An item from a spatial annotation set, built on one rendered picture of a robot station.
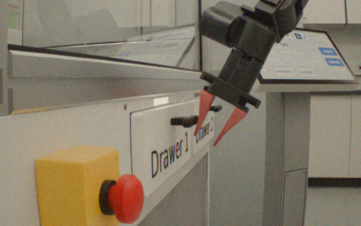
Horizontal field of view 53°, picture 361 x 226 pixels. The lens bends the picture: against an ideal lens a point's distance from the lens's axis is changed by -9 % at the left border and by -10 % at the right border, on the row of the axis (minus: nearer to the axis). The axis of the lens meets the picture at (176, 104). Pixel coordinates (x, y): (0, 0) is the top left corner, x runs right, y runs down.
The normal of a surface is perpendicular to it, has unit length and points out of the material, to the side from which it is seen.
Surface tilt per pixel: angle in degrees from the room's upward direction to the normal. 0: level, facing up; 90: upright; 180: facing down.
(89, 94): 90
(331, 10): 90
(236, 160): 90
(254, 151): 90
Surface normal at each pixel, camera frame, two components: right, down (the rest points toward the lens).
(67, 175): -0.23, 0.05
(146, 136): 0.97, 0.00
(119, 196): -0.22, -0.33
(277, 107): -0.92, 0.04
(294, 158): 0.39, 0.04
